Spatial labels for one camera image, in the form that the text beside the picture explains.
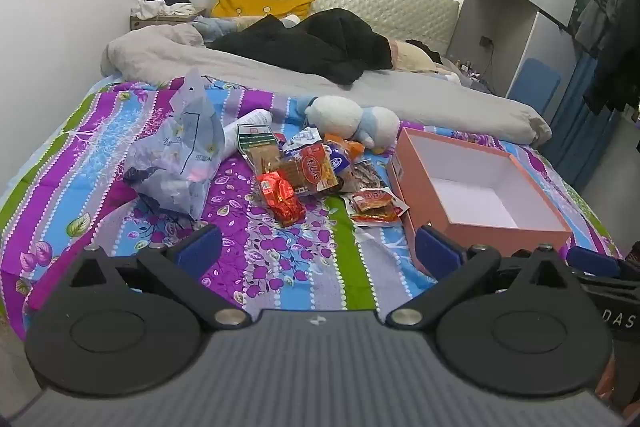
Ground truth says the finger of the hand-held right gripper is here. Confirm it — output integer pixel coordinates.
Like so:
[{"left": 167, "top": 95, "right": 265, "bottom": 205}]
[{"left": 567, "top": 246, "right": 640, "bottom": 282}]

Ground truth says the hanging black jacket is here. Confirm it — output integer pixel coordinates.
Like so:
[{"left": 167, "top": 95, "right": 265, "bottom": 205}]
[{"left": 582, "top": 0, "right": 640, "bottom": 115}]

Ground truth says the white spray bottle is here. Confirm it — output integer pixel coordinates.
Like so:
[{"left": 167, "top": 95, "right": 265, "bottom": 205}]
[{"left": 222, "top": 108, "right": 273, "bottom": 158}]

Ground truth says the small blue label snack packet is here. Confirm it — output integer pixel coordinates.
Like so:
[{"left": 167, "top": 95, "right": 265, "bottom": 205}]
[{"left": 327, "top": 152, "right": 352, "bottom": 178}]

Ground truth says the blue curtain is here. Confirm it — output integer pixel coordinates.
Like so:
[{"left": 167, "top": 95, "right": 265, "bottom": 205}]
[{"left": 550, "top": 52, "right": 616, "bottom": 192}]

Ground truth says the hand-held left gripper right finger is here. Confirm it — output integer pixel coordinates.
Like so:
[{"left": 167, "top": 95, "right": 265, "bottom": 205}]
[{"left": 384, "top": 223, "right": 573, "bottom": 330}]

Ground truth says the hanging grey jacket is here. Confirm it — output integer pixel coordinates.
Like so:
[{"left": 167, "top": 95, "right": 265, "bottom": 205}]
[{"left": 574, "top": 0, "right": 626, "bottom": 54}]

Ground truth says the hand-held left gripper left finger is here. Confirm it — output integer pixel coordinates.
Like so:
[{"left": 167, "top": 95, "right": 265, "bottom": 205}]
[{"left": 67, "top": 223, "right": 252, "bottom": 330}]

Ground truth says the printed purple striped bed sheet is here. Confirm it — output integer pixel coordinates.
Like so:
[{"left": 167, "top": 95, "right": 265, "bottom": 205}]
[{"left": 0, "top": 74, "right": 626, "bottom": 343}]

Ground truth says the blue denim garment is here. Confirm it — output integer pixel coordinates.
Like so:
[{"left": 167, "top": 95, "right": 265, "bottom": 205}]
[{"left": 191, "top": 16, "right": 238, "bottom": 42}]

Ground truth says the translucent plastic bag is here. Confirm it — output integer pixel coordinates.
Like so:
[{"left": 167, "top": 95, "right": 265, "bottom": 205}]
[{"left": 122, "top": 68, "right": 227, "bottom": 222}]

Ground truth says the red clear snack packet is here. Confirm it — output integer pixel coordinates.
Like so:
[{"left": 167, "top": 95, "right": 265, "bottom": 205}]
[
  {"left": 345, "top": 188, "right": 410, "bottom": 226},
  {"left": 282, "top": 127, "right": 326, "bottom": 154}
]

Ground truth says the green label snack packet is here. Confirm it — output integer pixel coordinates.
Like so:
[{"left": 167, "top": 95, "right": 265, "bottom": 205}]
[{"left": 236, "top": 125, "right": 287, "bottom": 178}]

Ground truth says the red top clear snack packet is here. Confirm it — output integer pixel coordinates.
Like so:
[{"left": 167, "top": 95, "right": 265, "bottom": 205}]
[{"left": 345, "top": 188, "right": 410, "bottom": 226}]

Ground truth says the beige pillow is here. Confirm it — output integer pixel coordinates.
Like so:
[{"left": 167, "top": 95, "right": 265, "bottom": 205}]
[{"left": 390, "top": 39, "right": 443, "bottom": 72}]

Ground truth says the orange snack packet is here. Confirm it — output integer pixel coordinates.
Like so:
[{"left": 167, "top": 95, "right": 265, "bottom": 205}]
[{"left": 325, "top": 133, "right": 366, "bottom": 158}]

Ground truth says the grey wardrobe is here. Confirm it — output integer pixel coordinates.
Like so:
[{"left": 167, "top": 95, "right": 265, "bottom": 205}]
[{"left": 452, "top": 0, "right": 591, "bottom": 108}]

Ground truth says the grey duvet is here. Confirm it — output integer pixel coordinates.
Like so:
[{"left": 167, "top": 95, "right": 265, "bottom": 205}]
[{"left": 100, "top": 24, "right": 553, "bottom": 148}]

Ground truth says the red foil snack packet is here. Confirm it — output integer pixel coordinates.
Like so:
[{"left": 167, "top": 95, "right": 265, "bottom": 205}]
[{"left": 256, "top": 172, "right": 306, "bottom": 228}]

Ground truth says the red label stick snack packet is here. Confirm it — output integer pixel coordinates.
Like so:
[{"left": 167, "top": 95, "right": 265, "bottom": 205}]
[{"left": 277, "top": 142, "right": 341, "bottom": 196}]

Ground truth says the white and blue plush toy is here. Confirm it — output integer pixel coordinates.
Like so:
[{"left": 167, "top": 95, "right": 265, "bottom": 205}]
[{"left": 295, "top": 95, "right": 401, "bottom": 154}]

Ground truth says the pink cardboard box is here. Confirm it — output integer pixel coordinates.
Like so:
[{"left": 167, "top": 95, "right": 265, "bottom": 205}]
[{"left": 386, "top": 127, "right": 573, "bottom": 279}]

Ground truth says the pile of clothes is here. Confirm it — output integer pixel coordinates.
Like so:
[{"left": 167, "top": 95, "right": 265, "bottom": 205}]
[{"left": 131, "top": 0, "right": 197, "bottom": 18}]

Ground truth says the shrimp flavour snack bag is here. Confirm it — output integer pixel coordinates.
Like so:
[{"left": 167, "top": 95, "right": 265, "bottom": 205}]
[{"left": 342, "top": 159, "right": 388, "bottom": 194}]

